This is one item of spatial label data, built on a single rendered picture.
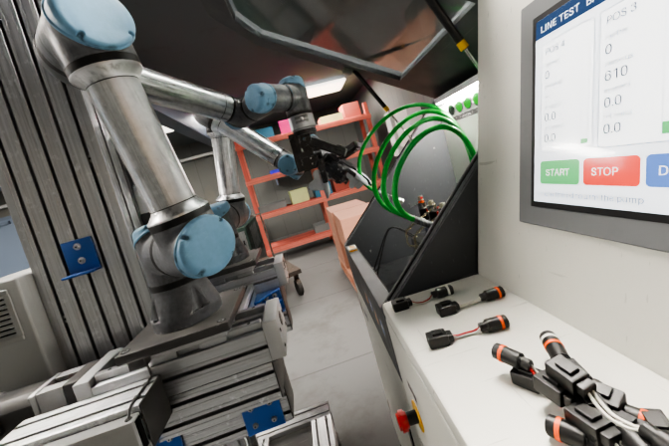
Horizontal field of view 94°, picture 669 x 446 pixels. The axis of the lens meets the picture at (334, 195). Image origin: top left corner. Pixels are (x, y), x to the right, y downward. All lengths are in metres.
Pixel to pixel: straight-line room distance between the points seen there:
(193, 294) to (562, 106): 0.76
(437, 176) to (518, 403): 1.07
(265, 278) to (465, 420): 0.93
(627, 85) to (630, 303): 0.24
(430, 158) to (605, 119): 0.96
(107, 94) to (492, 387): 0.71
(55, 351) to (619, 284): 1.16
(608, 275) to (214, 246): 0.60
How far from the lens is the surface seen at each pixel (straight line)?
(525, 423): 0.43
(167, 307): 0.78
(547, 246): 0.58
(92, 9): 0.69
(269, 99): 0.84
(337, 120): 5.55
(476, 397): 0.46
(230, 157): 1.36
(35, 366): 1.13
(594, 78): 0.52
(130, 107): 0.66
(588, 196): 0.51
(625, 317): 0.51
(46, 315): 1.12
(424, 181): 1.39
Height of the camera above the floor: 1.28
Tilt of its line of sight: 5 degrees down
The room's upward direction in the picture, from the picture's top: 15 degrees counter-clockwise
